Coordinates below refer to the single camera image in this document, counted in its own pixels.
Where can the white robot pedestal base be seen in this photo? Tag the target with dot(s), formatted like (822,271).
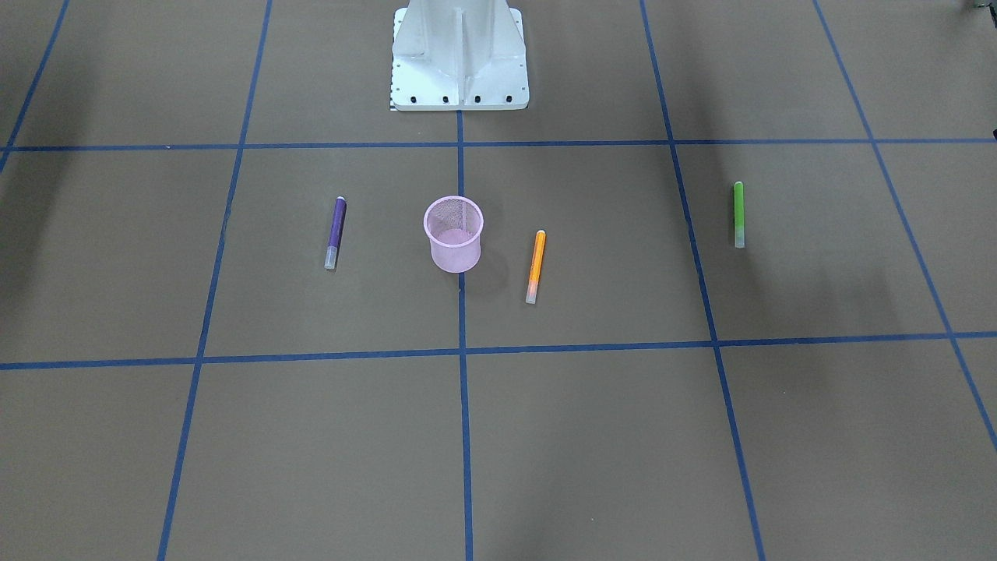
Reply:
(459,56)

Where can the purple highlighter pen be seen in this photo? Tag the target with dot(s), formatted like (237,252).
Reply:
(335,233)

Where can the orange highlighter pen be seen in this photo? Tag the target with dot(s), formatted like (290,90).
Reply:
(536,264)

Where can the green highlighter pen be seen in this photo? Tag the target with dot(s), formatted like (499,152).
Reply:
(738,196)

